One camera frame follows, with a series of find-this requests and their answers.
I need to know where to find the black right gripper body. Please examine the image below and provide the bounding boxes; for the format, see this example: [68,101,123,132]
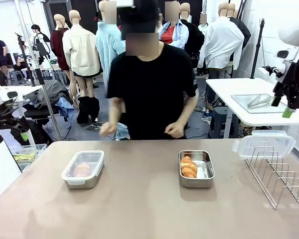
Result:
[272,72,299,111]

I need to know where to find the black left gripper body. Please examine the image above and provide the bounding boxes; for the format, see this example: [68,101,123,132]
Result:
[0,111,31,136]

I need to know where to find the metal serving tongs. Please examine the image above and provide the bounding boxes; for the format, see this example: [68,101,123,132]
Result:
[247,94,274,109]

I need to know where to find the perforated metal baking tray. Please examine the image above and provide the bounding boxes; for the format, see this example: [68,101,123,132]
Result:
[230,93,290,115]

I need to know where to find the golden croissant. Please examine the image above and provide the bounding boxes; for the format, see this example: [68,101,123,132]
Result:
[73,162,92,177]
[180,155,198,179]

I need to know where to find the clear plastic clip lid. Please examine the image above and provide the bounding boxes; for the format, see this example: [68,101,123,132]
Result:
[232,130,297,160]
[61,149,105,185]

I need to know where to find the rectangular stainless steel container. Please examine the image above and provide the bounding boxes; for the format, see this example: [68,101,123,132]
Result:
[63,171,103,190]
[178,149,216,189]

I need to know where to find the person's right forearm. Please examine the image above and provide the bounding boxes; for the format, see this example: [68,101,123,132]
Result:
[108,96,123,126]

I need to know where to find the person's left forearm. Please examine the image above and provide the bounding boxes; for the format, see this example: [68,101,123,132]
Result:
[175,94,199,128]

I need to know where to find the person's right hand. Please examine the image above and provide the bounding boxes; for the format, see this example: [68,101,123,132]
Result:
[100,122,119,137]

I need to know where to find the person's left hand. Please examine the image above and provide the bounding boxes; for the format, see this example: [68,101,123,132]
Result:
[164,122,186,139]

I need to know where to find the clear plastic storage bin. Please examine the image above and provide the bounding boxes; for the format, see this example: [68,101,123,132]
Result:
[8,143,48,173]

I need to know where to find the yellow packet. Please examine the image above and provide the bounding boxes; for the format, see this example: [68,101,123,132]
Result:
[12,152,36,163]

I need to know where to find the light blue garment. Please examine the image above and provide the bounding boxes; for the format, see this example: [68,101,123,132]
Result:
[55,96,76,130]

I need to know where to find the white side table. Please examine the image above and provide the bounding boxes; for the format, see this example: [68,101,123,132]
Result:
[205,77,299,139]

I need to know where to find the grey clothes pile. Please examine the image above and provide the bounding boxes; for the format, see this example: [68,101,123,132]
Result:
[22,79,73,118]

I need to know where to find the black tripod stand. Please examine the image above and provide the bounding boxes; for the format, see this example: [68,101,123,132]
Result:
[250,17,266,79]

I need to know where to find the dark plastic stool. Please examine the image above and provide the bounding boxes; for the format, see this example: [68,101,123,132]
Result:
[208,106,240,139]

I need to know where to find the silver metal stand pole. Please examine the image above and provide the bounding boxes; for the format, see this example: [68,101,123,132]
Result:
[14,0,63,140]

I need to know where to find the black bunched trousers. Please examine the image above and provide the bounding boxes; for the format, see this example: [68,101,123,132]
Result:
[76,95,101,125]

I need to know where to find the mannequin in white shirt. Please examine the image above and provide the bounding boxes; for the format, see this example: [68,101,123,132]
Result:
[197,1,245,76]

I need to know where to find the mannequin in black coat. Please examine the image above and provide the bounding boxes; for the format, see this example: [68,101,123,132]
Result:
[226,2,252,48]

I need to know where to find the bystander with backpack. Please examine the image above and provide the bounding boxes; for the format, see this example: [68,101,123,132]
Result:
[29,24,51,66]

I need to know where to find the mannequin in dark red sweater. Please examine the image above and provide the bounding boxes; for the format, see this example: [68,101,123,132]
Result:
[49,13,72,87]

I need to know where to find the bunched blue jeans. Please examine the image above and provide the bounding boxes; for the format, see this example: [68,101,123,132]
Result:
[115,121,130,141]

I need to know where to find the mannequin in cream jacket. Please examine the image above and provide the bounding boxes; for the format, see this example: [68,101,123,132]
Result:
[61,9,102,105]

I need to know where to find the mannequin in black jacket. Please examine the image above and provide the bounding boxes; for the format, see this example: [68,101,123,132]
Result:
[179,2,205,55]

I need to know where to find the mannequin in red top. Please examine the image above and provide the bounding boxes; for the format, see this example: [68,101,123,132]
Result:
[159,1,190,49]

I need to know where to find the mannequin in light blue fleece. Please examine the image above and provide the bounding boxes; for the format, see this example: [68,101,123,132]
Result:
[94,0,123,95]

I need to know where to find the person in black t-shirt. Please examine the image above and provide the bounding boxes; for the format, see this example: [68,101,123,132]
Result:
[106,0,199,140]

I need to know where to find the metal wire lid rack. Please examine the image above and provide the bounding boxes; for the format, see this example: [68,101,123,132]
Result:
[244,146,299,210]

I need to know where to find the black camera light stand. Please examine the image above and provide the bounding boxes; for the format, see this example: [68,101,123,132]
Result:
[14,32,36,87]

